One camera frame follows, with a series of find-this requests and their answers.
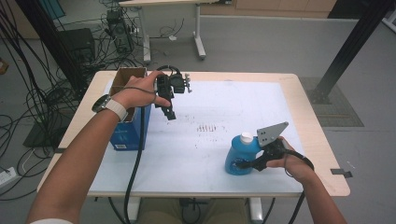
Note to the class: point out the wristwatch with white band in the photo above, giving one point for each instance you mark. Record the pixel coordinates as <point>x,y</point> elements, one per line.
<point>117,109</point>

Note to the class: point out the white power strip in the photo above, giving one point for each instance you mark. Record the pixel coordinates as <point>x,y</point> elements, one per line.
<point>6,177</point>

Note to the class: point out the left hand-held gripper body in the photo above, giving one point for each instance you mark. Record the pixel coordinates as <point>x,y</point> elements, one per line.
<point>165,88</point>

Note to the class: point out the white-legged background desk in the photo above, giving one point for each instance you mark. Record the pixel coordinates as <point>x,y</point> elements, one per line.
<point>199,37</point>

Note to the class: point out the person's left hand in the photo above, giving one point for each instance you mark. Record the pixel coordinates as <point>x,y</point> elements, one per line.
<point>137,93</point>

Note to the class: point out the person's right hand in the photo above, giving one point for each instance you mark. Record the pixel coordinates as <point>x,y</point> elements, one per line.
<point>295,165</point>

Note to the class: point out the blue detergent bottle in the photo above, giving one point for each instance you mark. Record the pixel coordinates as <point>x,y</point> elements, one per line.
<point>239,152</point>

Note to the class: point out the person's olive trousers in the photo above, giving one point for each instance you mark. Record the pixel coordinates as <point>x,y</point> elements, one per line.
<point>224,213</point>

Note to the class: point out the black box on floor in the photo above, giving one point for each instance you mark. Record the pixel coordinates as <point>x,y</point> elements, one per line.
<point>77,43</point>

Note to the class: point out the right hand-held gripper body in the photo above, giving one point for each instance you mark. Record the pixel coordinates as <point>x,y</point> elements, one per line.
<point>269,133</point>

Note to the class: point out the black computer tower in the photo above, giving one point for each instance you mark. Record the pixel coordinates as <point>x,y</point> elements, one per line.
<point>120,31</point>

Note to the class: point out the light wooden table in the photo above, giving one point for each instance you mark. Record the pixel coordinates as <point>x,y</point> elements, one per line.
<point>314,124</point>

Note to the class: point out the wooden cabinet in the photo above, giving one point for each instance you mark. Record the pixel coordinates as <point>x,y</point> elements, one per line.
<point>264,7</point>

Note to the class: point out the white sleeve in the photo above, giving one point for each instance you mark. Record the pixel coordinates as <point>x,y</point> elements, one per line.
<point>49,221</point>

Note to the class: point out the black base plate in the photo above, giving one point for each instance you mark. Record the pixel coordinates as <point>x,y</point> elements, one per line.
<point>40,137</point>

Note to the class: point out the black tape strip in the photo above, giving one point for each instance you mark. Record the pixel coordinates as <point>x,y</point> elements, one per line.
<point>341,172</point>

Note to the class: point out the black metal post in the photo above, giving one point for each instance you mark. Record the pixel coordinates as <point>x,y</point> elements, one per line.
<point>351,46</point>
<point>46,37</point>

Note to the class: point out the grey floor mat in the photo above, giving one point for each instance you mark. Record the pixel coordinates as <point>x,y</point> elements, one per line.
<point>339,115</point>

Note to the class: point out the teal panel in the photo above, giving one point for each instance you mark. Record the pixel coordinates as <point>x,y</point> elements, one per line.
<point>53,7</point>

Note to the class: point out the blue cardboard box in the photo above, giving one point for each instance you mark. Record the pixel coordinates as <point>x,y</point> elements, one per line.
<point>127,137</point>

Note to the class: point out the white table mat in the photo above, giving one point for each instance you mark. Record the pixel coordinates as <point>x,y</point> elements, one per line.
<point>202,161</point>

